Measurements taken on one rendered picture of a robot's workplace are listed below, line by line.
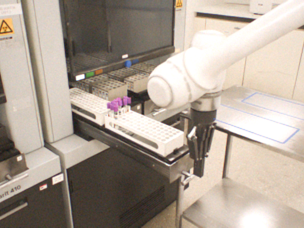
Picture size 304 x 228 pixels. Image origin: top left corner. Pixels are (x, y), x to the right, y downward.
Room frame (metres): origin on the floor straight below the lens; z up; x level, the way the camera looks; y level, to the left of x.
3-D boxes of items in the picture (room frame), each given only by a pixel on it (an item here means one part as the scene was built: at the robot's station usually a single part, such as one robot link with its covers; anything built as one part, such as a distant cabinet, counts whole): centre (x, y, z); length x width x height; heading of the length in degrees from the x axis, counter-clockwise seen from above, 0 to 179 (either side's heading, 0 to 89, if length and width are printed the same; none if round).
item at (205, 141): (0.85, -0.17, 0.89); 0.04 x 0.01 x 0.11; 47
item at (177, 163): (1.10, 0.12, 0.78); 0.73 x 0.14 x 0.09; 47
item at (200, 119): (0.84, -0.16, 0.96); 0.08 x 0.07 x 0.09; 137
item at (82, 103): (1.22, 0.25, 0.83); 0.30 x 0.10 x 0.06; 47
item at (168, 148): (1.01, 0.02, 0.83); 0.30 x 0.10 x 0.06; 47
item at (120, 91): (1.33, 0.13, 0.85); 0.12 x 0.02 x 0.06; 137
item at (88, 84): (1.42, 0.23, 0.85); 0.12 x 0.02 x 0.06; 137
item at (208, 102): (0.84, -0.16, 1.03); 0.09 x 0.09 x 0.06
